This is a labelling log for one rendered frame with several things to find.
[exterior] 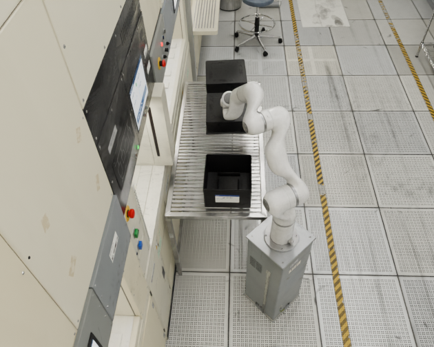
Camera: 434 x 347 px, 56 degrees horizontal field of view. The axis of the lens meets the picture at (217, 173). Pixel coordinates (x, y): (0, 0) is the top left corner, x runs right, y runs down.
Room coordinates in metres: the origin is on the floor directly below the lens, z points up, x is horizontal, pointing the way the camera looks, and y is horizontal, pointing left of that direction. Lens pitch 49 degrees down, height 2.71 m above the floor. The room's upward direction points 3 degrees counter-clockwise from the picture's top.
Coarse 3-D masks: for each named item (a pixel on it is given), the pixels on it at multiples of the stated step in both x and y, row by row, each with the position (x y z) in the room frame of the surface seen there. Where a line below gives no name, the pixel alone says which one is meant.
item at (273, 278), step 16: (256, 240) 1.18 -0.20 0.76; (304, 240) 1.17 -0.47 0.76; (256, 256) 1.15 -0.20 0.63; (272, 256) 1.08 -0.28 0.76; (288, 256) 1.07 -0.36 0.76; (304, 256) 1.15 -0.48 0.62; (256, 272) 1.15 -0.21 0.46; (272, 272) 1.06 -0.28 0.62; (288, 272) 1.05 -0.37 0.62; (256, 288) 1.14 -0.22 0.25; (272, 288) 1.05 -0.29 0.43; (288, 288) 1.08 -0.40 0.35; (256, 304) 1.13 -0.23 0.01; (272, 304) 1.03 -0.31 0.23; (288, 304) 1.12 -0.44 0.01; (272, 320) 1.01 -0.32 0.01
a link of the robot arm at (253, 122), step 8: (240, 88) 1.60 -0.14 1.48; (248, 88) 1.54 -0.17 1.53; (256, 88) 1.52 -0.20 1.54; (240, 96) 1.58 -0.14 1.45; (248, 96) 1.51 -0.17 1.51; (256, 96) 1.48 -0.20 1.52; (248, 104) 1.48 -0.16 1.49; (256, 104) 1.45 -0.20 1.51; (248, 112) 1.42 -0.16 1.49; (256, 112) 1.42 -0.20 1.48; (248, 120) 1.38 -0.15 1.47; (256, 120) 1.37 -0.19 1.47; (264, 120) 1.38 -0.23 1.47; (248, 128) 1.36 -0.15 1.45; (256, 128) 1.35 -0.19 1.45; (264, 128) 1.36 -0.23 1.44
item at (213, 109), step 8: (208, 96) 2.10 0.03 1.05; (216, 96) 2.09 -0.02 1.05; (208, 104) 2.02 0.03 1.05; (216, 104) 2.01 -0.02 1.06; (208, 112) 1.94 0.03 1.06; (216, 112) 1.93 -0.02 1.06; (208, 120) 1.86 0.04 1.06; (216, 120) 1.86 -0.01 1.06; (224, 120) 1.85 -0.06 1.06; (232, 120) 1.85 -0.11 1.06; (240, 120) 1.85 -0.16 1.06; (208, 128) 1.85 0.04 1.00; (216, 128) 1.85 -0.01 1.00; (224, 128) 1.85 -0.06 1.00; (232, 128) 1.84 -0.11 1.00; (240, 128) 1.84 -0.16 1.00
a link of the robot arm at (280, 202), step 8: (272, 192) 1.19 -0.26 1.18; (280, 192) 1.18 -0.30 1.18; (288, 192) 1.18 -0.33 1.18; (264, 200) 1.17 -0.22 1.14; (272, 200) 1.14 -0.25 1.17; (280, 200) 1.14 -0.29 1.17; (288, 200) 1.15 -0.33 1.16; (272, 208) 1.12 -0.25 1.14; (280, 208) 1.12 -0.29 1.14; (288, 208) 1.13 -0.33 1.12; (280, 216) 1.12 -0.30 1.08; (288, 216) 1.15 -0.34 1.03; (280, 224) 1.14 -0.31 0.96; (288, 224) 1.14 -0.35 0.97
